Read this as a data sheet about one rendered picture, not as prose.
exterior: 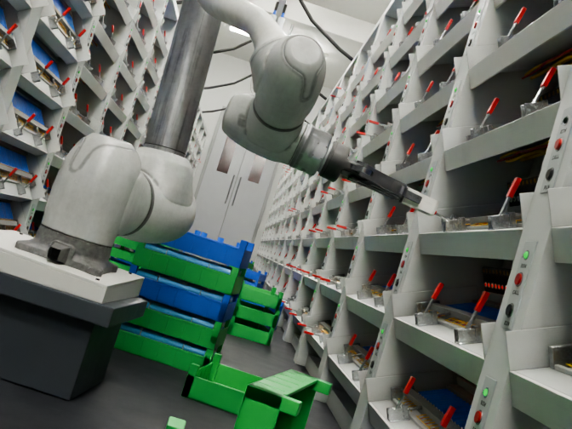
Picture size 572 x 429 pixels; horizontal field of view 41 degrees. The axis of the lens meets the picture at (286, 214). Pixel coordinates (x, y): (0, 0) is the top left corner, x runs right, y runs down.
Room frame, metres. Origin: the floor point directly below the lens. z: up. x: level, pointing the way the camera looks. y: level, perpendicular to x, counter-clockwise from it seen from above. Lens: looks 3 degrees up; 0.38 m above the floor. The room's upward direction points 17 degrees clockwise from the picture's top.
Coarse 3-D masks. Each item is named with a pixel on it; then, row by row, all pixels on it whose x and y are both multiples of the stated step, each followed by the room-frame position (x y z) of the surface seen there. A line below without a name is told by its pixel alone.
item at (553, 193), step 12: (552, 192) 0.97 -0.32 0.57; (564, 192) 0.98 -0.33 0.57; (552, 204) 0.97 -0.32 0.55; (564, 204) 0.98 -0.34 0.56; (552, 216) 0.98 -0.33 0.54; (564, 216) 0.98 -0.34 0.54; (552, 228) 0.97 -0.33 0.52; (564, 228) 0.94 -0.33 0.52; (552, 240) 0.98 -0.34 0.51; (564, 240) 0.94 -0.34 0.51; (564, 252) 0.95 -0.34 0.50
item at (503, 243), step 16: (528, 192) 1.07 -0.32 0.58; (448, 208) 1.68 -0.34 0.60; (464, 208) 1.68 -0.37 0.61; (480, 208) 1.68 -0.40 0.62; (496, 208) 1.68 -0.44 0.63; (512, 208) 1.62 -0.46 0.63; (528, 208) 1.07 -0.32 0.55; (432, 224) 1.68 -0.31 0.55; (432, 240) 1.56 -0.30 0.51; (448, 240) 1.45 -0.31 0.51; (464, 240) 1.35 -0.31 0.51; (480, 240) 1.26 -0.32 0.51; (496, 240) 1.19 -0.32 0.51; (512, 240) 1.12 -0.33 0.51; (464, 256) 1.36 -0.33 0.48; (480, 256) 1.27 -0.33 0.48; (496, 256) 1.19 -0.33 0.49; (512, 256) 1.12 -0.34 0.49
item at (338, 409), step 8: (336, 392) 2.31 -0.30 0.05; (344, 392) 2.36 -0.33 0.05; (328, 400) 2.36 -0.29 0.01; (336, 400) 2.23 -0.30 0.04; (344, 400) 2.21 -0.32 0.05; (352, 400) 2.26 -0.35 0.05; (336, 408) 2.20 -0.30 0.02; (344, 408) 2.10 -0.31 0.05; (352, 408) 2.13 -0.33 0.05; (336, 416) 2.16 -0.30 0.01; (344, 416) 2.06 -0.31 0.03; (352, 416) 1.99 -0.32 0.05; (344, 424) 2.04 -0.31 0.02
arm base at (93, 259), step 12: (48, 228) 1.56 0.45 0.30; (24, 240) 1.55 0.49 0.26; (36, 240) 1.57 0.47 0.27; (48, 240) 1.55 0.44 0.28; (60, 240) 1.54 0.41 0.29; (72, 240) 1.55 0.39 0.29; (36, 252) 1.54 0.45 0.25; (48, 252) 1.49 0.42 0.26; (60, 252) 1.50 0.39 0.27; (72, 252) 1.54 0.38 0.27; (84, 252) 1.56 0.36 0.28; (96, 252) 1.57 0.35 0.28; (108, 252) 1.61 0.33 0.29; (72, 264) 1.54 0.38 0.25; (84, 264) 1.54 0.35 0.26; (96, 264) 1.56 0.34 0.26; (108, 264) 1.63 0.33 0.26; (96, 276) 1.54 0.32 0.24
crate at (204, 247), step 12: (180, 240) 2.19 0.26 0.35; (192, 240) 2.19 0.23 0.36; (204, 240) 2.18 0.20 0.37; (192, 252) 2.19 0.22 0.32; (204, 252) 2.18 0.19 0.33; (216, 252) 2.18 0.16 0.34; (228, 252) 2.18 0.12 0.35; (240, 252) 2.18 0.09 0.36; (228, 264) 2.18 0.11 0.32; (240, 264) 2.18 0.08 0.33
